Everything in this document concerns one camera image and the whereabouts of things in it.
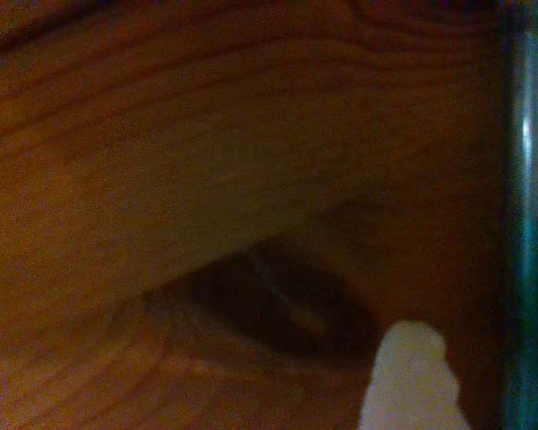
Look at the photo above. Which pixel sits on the teal pen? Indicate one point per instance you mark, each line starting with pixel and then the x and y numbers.
pixel 531 224

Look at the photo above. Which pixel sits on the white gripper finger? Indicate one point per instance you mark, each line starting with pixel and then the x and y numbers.
pixel 408 380

